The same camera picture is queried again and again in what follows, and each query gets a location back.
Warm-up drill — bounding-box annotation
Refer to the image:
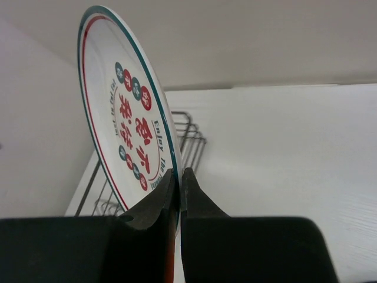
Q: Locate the orange plastic plate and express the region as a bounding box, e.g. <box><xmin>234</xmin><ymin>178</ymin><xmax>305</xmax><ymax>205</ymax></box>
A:
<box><xmin>164</xmin><ymin>206</ymin><xmax>179</xmax><ymax>283</ymax></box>

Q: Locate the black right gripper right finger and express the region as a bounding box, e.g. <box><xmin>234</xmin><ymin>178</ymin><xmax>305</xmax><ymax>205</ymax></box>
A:
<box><xmin>181</xmin><ymin>168</ymin><xmax>338</xmax><ymax>282</ymax></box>

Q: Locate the grey wire dish rack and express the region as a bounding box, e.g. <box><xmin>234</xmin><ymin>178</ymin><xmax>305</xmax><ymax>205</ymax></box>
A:
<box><xmin>65</xmin><ymin>111</ymin><xmax>207</xmax><ymax>216</ymax></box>

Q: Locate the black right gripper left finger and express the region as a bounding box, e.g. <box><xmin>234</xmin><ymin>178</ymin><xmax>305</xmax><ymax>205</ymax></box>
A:
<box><xmin>1</xmin><ymin>170</ymin><xmax>177</xmax><ymax>282</ymax></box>

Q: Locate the white plate with red characters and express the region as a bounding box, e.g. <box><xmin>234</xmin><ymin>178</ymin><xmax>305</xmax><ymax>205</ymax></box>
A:
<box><xmin>77</xmin><ymin>5</ymin><xmax>185</xmax><ymax>236</ymax></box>

